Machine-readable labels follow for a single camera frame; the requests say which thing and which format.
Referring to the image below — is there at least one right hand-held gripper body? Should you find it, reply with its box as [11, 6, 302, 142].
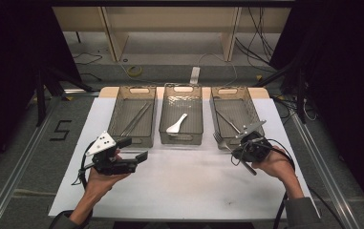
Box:
[235, 119, 273, 163]

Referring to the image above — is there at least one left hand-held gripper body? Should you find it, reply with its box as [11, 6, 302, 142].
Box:
[85, 131, 138, 177]

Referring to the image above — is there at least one metal fork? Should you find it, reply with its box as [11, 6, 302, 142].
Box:
[212, 131, 258, 177]

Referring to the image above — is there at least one metal chopstick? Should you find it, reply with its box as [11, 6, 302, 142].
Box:
[119, 101, 149, 136]
[126, 102, 154, 136]

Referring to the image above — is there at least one grey transparent plastic basket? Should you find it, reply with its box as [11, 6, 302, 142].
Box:
[159, 83, 204, 146]
[106, 85, 158, 149]
[210, 85, 266, 151]

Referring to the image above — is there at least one metal knife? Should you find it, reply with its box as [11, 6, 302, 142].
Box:
[214, 108, 242, 135]

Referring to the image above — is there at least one white spoon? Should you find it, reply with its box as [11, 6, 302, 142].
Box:
[165, 113, 189, 135]

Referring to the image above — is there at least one person's left hand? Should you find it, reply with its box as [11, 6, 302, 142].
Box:
[83, 149, 131, 200]

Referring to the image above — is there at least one person's right hand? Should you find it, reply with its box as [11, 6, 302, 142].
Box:
[251, 145, 296, 188]

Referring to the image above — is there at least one white table cover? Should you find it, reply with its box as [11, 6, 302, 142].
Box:
[48, 96, 321, 222]

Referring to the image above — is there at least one black metal stand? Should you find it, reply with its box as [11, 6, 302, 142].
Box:
[251, 58, 309, 125]
[33, 65, 96, 128]

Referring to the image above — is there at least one yellow tape roll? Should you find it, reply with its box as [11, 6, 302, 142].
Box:
[127, 65, 143, 78]

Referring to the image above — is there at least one white power strip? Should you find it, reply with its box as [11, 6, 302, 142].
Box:
[189, 66, 201, 86]

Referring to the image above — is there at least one black curtain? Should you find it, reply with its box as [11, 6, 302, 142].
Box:
[268, 0, 364, 222]
[0, 0, 82, 182]

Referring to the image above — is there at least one light wooden shelf unit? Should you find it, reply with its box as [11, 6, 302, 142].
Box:
[53, 6, 292, 63]

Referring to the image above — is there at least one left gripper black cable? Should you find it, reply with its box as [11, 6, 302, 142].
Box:
[70, 140, 96, 193]

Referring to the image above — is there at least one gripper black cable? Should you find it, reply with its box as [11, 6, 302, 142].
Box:
[70, 140, 96, 193]
[263, 137, 297, 229]

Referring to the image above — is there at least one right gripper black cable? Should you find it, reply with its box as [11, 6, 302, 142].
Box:
[263, 137, 297, 229]

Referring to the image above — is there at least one aluminium floor rail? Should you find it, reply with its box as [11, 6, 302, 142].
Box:
[291, 113, 362, 229]
[0, 89, 101, 229]

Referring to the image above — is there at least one white floor cable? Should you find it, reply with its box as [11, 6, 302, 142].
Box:
[198, 52, 239, 88]

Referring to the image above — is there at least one thin black floor cable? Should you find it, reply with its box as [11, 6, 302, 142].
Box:
[72, 52, 104, 82]

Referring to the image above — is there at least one thick black floor cable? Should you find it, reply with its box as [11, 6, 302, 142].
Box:
[308, 185, 341, 229]

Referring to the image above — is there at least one bundle of black cables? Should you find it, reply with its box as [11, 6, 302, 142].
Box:
[234, 7, 277, 66]

